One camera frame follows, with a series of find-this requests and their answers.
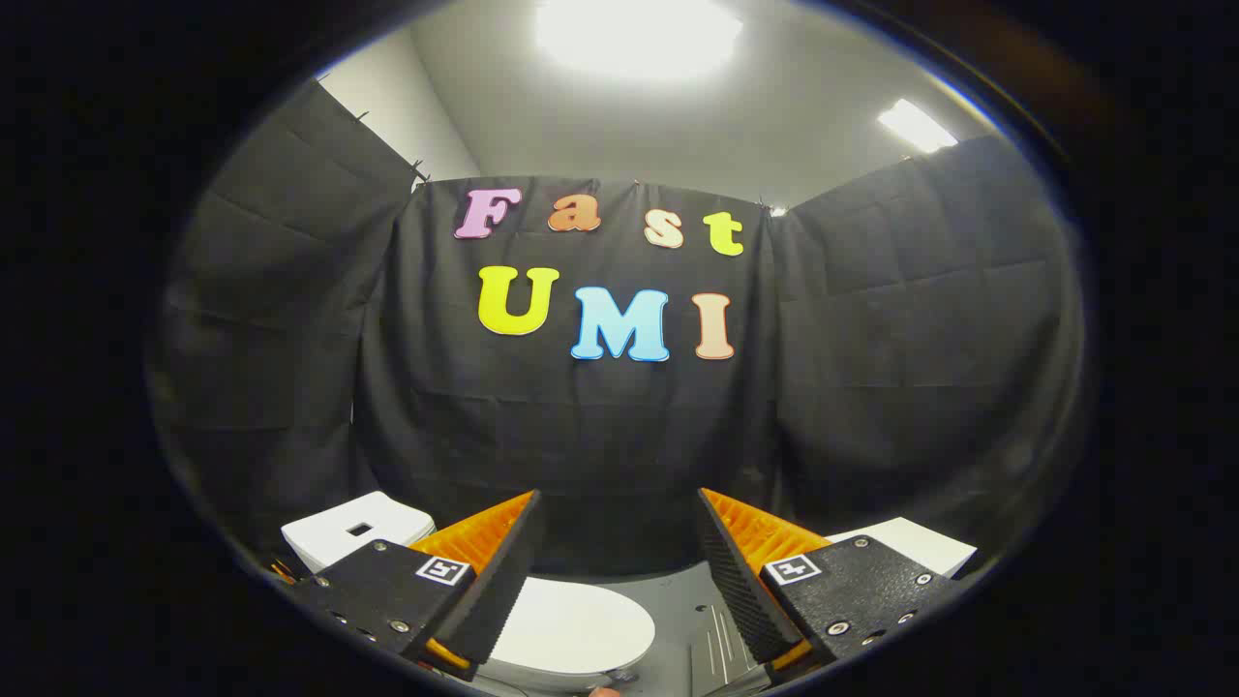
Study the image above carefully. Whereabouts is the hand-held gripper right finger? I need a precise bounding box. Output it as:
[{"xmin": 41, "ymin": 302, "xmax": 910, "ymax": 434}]
[{"xmin": 697, "ymin": 487, "xmax": 972, "ymax": 679}]

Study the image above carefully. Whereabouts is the small rectangular ceiling light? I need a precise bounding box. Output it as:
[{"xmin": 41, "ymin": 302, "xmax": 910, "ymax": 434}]
[{"xmin": 877, "ymin": 98, "xmax": 959, "ymax": 154}]

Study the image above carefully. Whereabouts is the large round ceiling light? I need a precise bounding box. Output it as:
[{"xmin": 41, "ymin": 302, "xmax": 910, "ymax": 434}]
[{"xmin": 534, "ymin": 0, "xmax": 744, "ymax": 81}]

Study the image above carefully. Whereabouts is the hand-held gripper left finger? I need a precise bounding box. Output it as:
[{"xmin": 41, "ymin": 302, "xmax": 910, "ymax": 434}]
[{"xmin": 288, "ymin": 489, "xmax": 545, "ymax": 682}]

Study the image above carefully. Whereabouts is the black backdrop cloth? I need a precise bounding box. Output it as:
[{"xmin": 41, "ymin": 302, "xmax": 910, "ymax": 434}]
[{"xmin": 145, "ymin": 77, "xmax": 1090, "ymax": 582}]

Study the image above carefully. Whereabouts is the white toilet lid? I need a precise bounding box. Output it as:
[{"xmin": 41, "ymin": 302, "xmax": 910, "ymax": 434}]
[{"xmin": 479, "ymin": 577, "xmax": 657, "ymax": 681}]

